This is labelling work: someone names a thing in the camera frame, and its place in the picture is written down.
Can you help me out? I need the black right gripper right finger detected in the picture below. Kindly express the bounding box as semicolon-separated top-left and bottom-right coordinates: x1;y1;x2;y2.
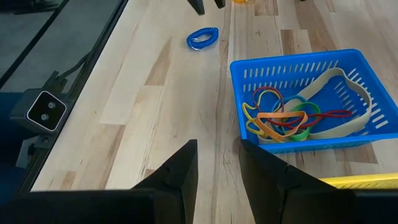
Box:
239;139;355;224

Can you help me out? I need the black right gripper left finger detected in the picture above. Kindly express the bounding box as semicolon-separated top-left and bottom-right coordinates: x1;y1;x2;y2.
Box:
132;139;199;224

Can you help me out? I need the orange rubber band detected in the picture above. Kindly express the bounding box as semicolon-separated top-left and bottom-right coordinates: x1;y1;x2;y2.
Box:
255;111;309;141

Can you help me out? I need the blue rubber band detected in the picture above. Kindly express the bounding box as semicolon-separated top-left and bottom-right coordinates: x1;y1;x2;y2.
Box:
272;95;308;113

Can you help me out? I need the thin red rubber band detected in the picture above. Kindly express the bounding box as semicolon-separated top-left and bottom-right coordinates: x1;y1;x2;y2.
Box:
252;86;353;130

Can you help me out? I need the wide tan rubber band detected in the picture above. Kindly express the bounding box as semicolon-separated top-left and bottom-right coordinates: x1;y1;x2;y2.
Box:
257;67;373;144

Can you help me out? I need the yellow plastic basket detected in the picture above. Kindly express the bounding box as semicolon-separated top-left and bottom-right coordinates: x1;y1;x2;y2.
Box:
320;172;398;190

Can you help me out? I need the blue plastic basket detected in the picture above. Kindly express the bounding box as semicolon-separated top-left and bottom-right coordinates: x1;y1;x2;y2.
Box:
229;49;398;155

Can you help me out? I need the blue coil keychain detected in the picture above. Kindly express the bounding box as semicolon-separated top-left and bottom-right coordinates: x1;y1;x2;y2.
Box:
186;27;220;51

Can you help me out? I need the black metal rig frame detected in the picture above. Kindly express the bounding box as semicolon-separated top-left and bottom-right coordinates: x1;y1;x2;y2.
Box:
0;0;131;195

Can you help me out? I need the table-level camera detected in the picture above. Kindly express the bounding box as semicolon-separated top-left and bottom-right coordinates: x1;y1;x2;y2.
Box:
9;88;69;135

